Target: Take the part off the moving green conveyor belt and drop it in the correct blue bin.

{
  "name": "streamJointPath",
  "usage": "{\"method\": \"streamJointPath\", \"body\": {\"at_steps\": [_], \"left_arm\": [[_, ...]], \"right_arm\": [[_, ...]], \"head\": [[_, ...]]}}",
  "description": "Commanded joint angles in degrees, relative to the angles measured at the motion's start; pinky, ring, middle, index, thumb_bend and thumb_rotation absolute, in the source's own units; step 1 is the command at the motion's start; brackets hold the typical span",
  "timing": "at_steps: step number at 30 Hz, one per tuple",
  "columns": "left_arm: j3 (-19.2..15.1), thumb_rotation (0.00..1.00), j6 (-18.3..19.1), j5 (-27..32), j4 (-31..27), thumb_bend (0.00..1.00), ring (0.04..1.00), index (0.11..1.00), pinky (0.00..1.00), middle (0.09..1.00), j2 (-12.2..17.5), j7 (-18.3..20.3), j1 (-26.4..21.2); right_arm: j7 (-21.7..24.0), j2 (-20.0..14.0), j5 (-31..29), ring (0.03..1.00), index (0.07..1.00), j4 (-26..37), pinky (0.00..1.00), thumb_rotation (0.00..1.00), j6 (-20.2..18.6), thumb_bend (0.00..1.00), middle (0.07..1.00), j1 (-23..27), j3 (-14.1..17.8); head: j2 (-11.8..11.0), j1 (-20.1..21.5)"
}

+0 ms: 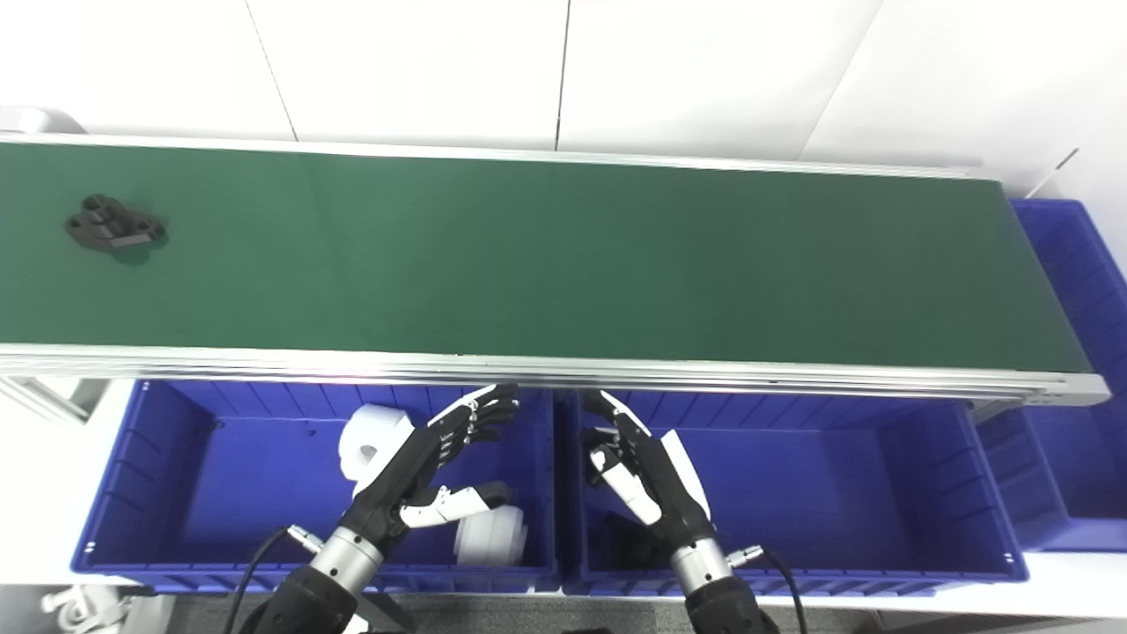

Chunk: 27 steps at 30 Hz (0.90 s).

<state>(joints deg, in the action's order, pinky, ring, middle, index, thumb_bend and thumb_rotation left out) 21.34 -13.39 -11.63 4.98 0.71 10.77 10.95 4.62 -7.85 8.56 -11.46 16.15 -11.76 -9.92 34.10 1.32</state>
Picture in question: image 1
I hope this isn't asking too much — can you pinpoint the grey conveyor motor housing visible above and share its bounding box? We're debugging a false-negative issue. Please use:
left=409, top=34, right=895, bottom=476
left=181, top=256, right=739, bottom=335
left=0, top=106, right=87, bottom=136

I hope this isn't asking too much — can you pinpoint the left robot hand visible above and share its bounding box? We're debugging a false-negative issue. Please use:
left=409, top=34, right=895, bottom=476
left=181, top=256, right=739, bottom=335
left=348, top=384, right=520, bottom=551

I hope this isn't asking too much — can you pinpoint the white plastic object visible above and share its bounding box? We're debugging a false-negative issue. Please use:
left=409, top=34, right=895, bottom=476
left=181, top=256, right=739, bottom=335
left=40, top=584, right=133, bottom=634

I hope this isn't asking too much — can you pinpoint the white cylindrical part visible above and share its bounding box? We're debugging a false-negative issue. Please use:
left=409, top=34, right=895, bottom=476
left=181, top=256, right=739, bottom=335
left=453, top=506, right=529, bottom=566
left=338, top=404, right=416, bottom=483

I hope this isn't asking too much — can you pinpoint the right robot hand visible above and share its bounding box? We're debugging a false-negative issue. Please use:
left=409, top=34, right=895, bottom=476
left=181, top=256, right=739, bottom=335
left=581, top=392, right=716, bottom=557

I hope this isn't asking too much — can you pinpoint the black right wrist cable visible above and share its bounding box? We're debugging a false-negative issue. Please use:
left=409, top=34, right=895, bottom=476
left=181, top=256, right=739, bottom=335
left=726, top=546, right=809, bottom=634

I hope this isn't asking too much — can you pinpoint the blue plastic bin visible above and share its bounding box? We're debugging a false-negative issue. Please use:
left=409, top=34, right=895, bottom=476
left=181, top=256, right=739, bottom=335
left=70, top=379, right=562, bottom=593
left=556, top=387, right=1029, bottom=598
left=973, top=198, right=1127, bottom=554

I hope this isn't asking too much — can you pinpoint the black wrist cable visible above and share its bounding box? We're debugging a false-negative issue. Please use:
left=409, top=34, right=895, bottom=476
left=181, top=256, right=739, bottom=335
left=220, top=526, right=322, bottom=634
left=726, top=546, right=809, bottom=634

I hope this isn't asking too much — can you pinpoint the black flanged metal part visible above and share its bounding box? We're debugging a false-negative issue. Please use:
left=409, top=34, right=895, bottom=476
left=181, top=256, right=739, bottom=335
left=64, top=195, right=168, bottom=252

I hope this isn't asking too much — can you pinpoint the green conveyor belt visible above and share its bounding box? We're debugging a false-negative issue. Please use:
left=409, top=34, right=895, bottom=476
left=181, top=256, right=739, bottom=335
left=0, top=132, right=1112, bottom=408

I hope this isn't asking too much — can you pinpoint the aluminium conveyor leg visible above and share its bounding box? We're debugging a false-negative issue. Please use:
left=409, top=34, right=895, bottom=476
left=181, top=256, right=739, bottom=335
left=0, top=377, right=89, bottom=425

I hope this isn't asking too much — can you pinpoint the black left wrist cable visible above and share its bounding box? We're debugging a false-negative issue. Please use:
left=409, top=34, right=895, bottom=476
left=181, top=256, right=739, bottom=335
left=220, top=526, right=322, bottom=634

